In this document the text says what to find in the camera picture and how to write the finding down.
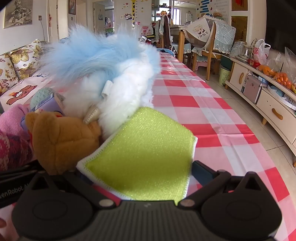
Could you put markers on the unframed pencil sketch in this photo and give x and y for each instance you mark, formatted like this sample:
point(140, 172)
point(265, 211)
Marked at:
point(18, 12)

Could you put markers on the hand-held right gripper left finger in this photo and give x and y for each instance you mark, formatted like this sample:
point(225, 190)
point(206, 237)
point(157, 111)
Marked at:
point(76, 180)

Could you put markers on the sofa with cartoon cover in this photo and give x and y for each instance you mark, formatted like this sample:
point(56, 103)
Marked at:
point(27, 92)

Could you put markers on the teal crochet toy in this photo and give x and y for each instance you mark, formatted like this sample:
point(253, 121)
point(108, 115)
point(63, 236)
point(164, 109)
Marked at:
point(41, 92)

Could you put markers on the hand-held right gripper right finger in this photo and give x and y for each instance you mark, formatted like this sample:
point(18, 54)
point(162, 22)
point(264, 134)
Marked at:
point(201, 172)

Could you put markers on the white and blue fluffy plush toy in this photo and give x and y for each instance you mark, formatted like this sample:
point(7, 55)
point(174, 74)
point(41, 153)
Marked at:
point(129, 88)

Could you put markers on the wooden dining table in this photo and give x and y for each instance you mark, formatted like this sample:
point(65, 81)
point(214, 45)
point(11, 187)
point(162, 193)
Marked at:
point(181, 37)

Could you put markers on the lavender tagged packet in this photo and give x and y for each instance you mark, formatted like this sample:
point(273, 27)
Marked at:
point(54, 105)

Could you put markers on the white plastic bag red print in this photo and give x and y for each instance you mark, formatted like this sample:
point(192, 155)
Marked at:
point(260, 52)

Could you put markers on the cartoon animal wall sticker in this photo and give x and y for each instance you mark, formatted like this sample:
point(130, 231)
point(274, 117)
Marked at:
point(128, 16)

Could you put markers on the bag of oranges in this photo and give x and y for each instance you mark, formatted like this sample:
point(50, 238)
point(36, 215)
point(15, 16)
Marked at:
point(283, 80)

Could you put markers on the green plastic storage shelf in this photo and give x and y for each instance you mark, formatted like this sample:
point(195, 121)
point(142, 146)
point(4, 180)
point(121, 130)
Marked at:
point(109, 31)

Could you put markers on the light green trash bin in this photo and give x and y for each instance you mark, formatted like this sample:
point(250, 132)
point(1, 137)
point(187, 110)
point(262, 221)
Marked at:
point(224, 76)

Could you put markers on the pink fleece item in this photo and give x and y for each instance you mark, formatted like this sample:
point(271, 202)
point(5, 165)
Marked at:
point(11, 120)

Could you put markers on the red checked tablecloth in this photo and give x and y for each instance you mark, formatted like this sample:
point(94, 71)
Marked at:
point(196, 104)

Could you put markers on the framed portrait picture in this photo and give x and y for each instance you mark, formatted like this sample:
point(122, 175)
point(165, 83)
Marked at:
point(72, 7)

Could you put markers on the orange-brown plush toy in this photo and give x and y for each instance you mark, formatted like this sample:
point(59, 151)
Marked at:
point(62, 141)

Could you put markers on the brown framed board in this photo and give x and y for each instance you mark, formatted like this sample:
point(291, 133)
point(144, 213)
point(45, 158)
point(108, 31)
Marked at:
point(239, 29)

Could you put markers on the chair with teal lace cover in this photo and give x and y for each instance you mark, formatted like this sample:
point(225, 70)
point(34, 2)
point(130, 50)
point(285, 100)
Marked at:
point(223, 34)

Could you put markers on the red hanging ornament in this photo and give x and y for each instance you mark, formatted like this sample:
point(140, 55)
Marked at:
point(50, 20)

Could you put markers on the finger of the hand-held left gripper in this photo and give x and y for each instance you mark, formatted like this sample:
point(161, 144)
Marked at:
point(27, 168)

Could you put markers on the red knitted cloth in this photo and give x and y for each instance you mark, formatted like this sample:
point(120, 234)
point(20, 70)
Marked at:
point(13, 150)

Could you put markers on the white printed food cover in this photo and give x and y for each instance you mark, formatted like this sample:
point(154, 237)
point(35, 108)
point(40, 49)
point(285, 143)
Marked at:
point(198, 30)

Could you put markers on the chair draped with clothes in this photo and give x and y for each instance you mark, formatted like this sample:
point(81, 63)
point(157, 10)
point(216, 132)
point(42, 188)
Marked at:
point(164, 30)

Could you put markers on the giraffe height chart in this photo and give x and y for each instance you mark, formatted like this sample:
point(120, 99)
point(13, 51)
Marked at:
point(134, 9)

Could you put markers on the blue child chair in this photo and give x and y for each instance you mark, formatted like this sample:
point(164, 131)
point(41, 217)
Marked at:
point(166, 51)

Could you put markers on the yellow floral cushion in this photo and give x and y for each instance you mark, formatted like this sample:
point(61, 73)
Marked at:
point(7, 74)
point(25, 60)

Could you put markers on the cream television cabinet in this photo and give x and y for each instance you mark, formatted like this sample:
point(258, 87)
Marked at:
point(272, 111)

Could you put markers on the green cleaning cloth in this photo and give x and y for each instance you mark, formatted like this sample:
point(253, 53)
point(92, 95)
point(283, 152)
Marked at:
point(138, 150)

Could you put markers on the pink plastic stool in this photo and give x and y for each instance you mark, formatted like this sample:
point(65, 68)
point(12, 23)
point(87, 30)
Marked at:
point(200, 64)

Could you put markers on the glass kettle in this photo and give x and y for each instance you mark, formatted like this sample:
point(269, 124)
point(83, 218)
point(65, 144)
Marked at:
point(246, 51)

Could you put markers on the pink-grey storage case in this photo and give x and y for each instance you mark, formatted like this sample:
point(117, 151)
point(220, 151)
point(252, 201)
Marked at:
point(252, 89)

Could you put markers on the blue paper wall display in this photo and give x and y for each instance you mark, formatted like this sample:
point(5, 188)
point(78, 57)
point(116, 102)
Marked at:
point(207, 7)

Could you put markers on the dark green container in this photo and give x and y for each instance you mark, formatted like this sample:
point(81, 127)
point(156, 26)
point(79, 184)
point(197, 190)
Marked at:
point(227, 62)

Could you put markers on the black television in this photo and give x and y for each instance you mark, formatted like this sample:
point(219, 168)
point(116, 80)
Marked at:
point(282, 23)

